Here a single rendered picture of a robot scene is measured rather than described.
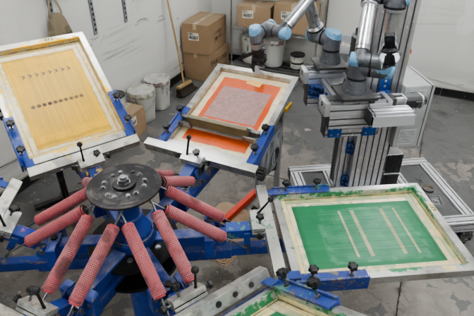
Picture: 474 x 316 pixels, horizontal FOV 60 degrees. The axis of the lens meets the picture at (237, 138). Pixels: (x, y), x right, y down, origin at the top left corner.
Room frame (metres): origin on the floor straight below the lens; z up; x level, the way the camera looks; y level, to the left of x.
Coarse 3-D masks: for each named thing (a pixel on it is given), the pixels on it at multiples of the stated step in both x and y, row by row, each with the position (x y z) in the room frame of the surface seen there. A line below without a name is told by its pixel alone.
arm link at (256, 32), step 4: (256, 24) 2.52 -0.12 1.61; (252, 28) 2.48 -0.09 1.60; (256, 28) 2.47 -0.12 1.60; (260, 28) 2.49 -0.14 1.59; (252, 32) 2.47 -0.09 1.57; (256, 32) 2.47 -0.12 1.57; (260, 32) 2.49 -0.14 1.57; (264, 32) 2.51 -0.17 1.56; (252, 36) 2.48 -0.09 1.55; (256, 36) 2.47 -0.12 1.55; (260, 36) 2.49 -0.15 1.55; (252, 40) 2.49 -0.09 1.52; (256, 40) 2.48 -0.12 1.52; (260, 40) 2.50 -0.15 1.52; (256, 44) 2.49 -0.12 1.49
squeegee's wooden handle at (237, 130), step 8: (192, 120) 2.12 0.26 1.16; (200, 120) 2.09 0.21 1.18; (208, 120) 2.08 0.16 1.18; (208, 128) 2.09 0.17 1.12; (216, 128) 2.06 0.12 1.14; (224, 128) 2.03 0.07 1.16; (232, 128) 2.01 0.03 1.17; (240, 128) 1.99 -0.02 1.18; (240, 136) 2.00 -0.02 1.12; (248, 136) 2.00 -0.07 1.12
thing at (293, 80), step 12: (216, 72) 2.63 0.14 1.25; (228, 72) 2.67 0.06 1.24; (240, 72) 2.62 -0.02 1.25; (252, 72) 2.59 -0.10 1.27; (264, 72) 2.57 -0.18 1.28; (204, 84) 2.52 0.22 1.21; (288, 96) 2.31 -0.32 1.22; (192, 108) 2.31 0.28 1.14; (276, 108) 2.22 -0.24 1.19; (276, 120) 2.13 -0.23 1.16; (180, 144) 2.00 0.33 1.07; (192, 144) 1.99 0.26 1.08; (228, 156) 1.88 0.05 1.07
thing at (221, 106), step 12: (228, 84) 2.54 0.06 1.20; (240, 84) 2.53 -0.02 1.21; (216, 96) 2.43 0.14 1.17; (228, 96) 2.42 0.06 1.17; (240, 96) 2.41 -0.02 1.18; (204, 108) 2.33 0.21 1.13; (216, 108) 2.32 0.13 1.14; (228, 108) 2.31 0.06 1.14; (228, 120) 2.20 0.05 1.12; (192, 132) 2.13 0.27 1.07; (204, 132) 2.12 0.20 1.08
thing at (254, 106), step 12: (264, 84) 2.50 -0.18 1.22; (252, 96) 2.40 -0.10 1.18; (264, 96) 2.38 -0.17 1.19; (240, 108) 2.30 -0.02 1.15; (252, 108) 2.28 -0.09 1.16; (264, 108) 2.27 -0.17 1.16; (240, 120) 2.19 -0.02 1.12; (252, 120) 2.18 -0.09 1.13; (216, 144) 2.01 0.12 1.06; (228, 144) 2.01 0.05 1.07; (240, 144) 2.00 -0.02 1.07
